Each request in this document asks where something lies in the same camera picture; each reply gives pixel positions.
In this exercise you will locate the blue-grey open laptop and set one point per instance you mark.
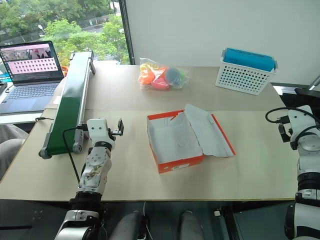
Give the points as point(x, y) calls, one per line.
point(30, 95)

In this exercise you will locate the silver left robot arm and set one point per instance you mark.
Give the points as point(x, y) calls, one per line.
point(93, 165)

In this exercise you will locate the orange shoe box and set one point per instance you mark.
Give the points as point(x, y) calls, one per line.
point(175, 140)

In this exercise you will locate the green conveyor belt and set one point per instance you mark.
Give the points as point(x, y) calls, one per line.
point(70, 105)

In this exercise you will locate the pink toy in bag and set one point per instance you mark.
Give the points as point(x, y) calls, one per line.
point(161, 84)

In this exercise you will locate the person's grey clothing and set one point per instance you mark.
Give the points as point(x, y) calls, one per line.
point(10, 150)

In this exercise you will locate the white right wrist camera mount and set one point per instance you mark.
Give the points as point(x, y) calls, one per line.
point(298, 117)

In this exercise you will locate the blue pack in basket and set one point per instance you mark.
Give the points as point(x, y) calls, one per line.
point(250, 60)

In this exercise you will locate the black window frame post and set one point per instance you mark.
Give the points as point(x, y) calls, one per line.
point(126, 30)

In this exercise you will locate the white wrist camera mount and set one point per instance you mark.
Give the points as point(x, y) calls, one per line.
point(97, 130)
point(298, 117)

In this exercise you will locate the black bar under table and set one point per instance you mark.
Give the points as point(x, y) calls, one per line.
point(228, 222)

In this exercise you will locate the dark blue round toy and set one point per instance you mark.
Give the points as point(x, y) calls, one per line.
point(173, 75)

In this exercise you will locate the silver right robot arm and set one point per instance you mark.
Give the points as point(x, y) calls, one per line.
point(308, 145)

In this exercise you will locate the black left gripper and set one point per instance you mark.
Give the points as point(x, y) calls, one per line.
point(113, 132)

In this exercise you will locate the white perforated plastic basket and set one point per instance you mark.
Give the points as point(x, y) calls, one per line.
point(240, 80)

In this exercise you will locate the orange toy in bag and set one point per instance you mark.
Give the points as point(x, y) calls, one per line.
point(146, 77)

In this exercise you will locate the grey rounded shape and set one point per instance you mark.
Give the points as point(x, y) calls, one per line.
point(130, 225)
point(191, 225)

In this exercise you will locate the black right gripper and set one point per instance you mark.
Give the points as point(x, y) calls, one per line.
point(283, 132)

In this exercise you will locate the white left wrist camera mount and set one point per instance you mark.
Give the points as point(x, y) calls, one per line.
point(97, 130)

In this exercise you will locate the clear plastic toy bag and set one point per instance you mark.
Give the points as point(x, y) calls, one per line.
point(163, 75)

